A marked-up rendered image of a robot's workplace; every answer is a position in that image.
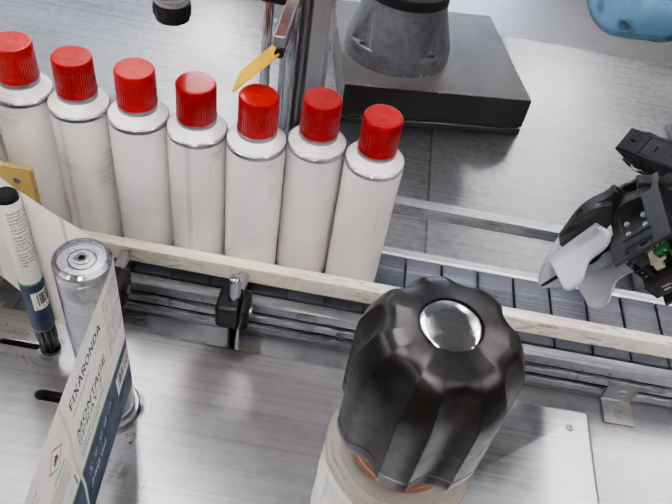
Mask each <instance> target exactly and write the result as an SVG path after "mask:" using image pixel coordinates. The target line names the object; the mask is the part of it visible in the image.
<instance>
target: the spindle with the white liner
mask: <svg viewBox="0 0 672 504"><path fill-rule="evenodd" d="M524 381H525V356H524V350H523V345H522V342H521V338H520V336H519V334H518V333H517V332H516V331H515V330H514V329H513V328H512V327H511V326H510V325H509V324H508V322H507V321H506V319H505V318H504V315H503V310H502V305H501V304H500V303H499V302H498V301H497V300H496V299H495V298H493V297H492V296H491V295H489V294H488V293H487V292H485V291H484V290H482V289H476V288H470V287H466V286H463V285H460V284H458V283H456V282H454V281H453V280H451V279H450V278H448V277H444V276H424V277H421V278H419V279H418V280H416V281H415V282H414V283H413V284H412V285H411V286H408V287H403V288H395V289H391V290H389V291H387V292H385V293H384V294H382V295H381V296H380V297H378V298H377V299H376V300H375V301H374V302H373V303H372V304H371V305H370V306H369V307H368V308H367V309H366V311H365V312H364V314H363V315H362V317H361V318H360V320H359V322H358V324H357V327H356V330H355V334H354V338H353V343H352V347H351V351H350V355H349V359H348V363H347V367H346V371H345V375H344V380H343V383H342V390H343V393H344V395H343V399H342V403H341V405H340V407H339V408H338V409H337V410H336V412H335V413H334V415H333V416H332V418H331V420H330V422H329V425H328V428H327V431H326V435H325V441H324V447H323V451H322V454H321V456H320V460H319V464H318V470H317V475H316V479H315V482H314V486H313V490H312V494H311V499H310V504H459V503H460V502H461V501H462V499H463V498H464V496H465V495H466V493H467V491H468V489H469V486H470V483H471V480H472V475H473V472H474V470H475V469H476V467H477V465H478V464H479V462H480V460H481V459H482V457H483V456H484V454H485V452H486V451H487V449H488V447H489V446H490V444H491V442H492V441H493V439H494V437H495V436H496V434H497V432H498V431H499V429H500V427H501V426H502V424H503V422H504V420H505V417H506V415H507V413H508V411H509V410H510V408H511V406H512V405H513V403H514V401H515V400H516V398H517V396H518V395H519V393H520V391H521V390H522V387H523V385H524Z"/></svg>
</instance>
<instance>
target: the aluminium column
mask: <svg viewBox="0 0 672 504"><path fill-rule="evenodd" d="M306 5H307V0H303V1H302V4H301V7H300V16H299V26H298V37H297V47H296V57H295V68H294V78H293V89H292V99H291V109H290V120H289V130H288V134H289V132H290V131H291V126H292V118H293V109H294V101H295V94H296V86H297V79H298V72H299V64H300V56H301V47H302V39H303V31H304V22H305V14H306ZM335 5H336V0H312V8H311V16H310V24H309V32H308V40H307V48H306V56H305V64H304V71H303V79H302V86H301V93H300V100H299V107H298V115H297V123H296V126H298V125H299V124H300V118H301V110H302V101H303V95H304V93H305V92H306V91H308V90H309V89H311V88H314V87H324V86H325V79H326V72H327V64H328V57H329V49H330V42H331V35H332V27H333V20H334V12H335ZM284 60H285V54H284V57H283V58H280V59H279V71H278V84H277V93H278V94H279V97H280V100H279V113H278V127H279V120H280V108H281V96H282V84H283V72H284Z"/></svg>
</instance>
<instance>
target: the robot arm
mask: <svg viewBox="0 0 672 504"><path fill-rule="evenodd" d="M449 2H450V0H361V1H360V3H359V5H358V6H357V8H356V10H355V12H354V14H353V16H352V18H351V20H350V22H349V24H348V26H347V29H346V34H345V40H344V47H345V50H346V52H347V53H348V55H349V56H350V57H351V58H352V59H353V60H355V61H356V62H357V63H359V64H361V65H362V66H364V67H366V68H368V69H371V70H373V71H376V72H379V73H382V74H386V75H390V76H395V77H403V78H420V77H427V76H431V75H434V74H436V73H438V72H440V71H441V70H442V69H444V67H445V66H446V64H447V60H448V56H449V52H450V34H449V18H448V7H449ZM587 5H588V9H589V12H590V14H591V17H592V19H593V20H594V22H595V23H596V25H597V26H598V27H599V28H600V29H601V30H602V31H604V32H605V33H607V34H609V35H612V36H615V37H623V38H627V39H636V40H647V41H650V42H657V43H663V42H670V41H672V0H587ZM615 149H616V150H617V151H618V152H619V153H620V154H621V155H622V156H623V157H624V158H623V159H622V160H623V161H624V162H625V163H626V164H627V165H628V166H629V167H630V168H631V169H632V170H634V171H636V172H637V173H639V174H641V175H637V176H636V179H634V180H632V181H630V182H626V183H624V184H622V185H620V186H619V187H618V186H616V185H615V184H614V185H612V186H611V187H610V188H609V189H607V190H606V191H604V192H603V193H600V194H598V195H596V196H594V197H592V198H590V199H589V200H587V201H586V202H584V203H583V204H582V205H581V206H580V207H578V208H577V210H576V211H575V212H574V213H573V214H572V216H571V217H570V219H569V220H568V221H567V223H566V224H565V226H564V227H563V228H562V230H561V231H560V233H559V236H558V238H557V239H556V241H555V242H554V244H553V245H552V247H551V248H550V250H549V252H548V254H547V256H546V258H545V259H544V262H543V264H542V266H541V269H540V273H539V276H538V284H539V285H541V286H542V287H543V288H559V287H563V289H564V290H566V291H571V290H573V289H575V288H576V287H578V289H579V291H580V293H581V294H582V296H583V298H584V300H585V301H586V303H587V305H588V306H589V307H590V308H592V309H600V308H602V307H604V306H605V305H607V304H608V303H609V301H610V299H611V296H612V293H613V289H614V286H615V284H616V282H617V281H618V280H619V279H620V278H622V277H624V276H626V275H628V274H629V273H631V272H632V271H634V273H635V274H636V275H637V276H639V277H640V278H641V279H643V283H644V288H645V290H646V291H647V292H649V293H650V294H651V295H653V296H654V297H655V298H660V297H662V296H663V299H664V303H665V305H667V306H668V305H670V304H672V141H671V140H668V139H665V138H662V137H659V136H657V135H655V134H653V133H650V132H646V131H645V132H644V131H641V130H637V129H634V128H631V129H630V131H629V132H628V133H627V134H626V136H625V137H624V138H623V139H622V140H621V142H620V143H619V144H618V145H617V146H616V148H615ZM610 225H611V226H612V231H613V236H611V233H610V232H609V231H608V230H607V228H608V227H609V226H610Z"/></svg>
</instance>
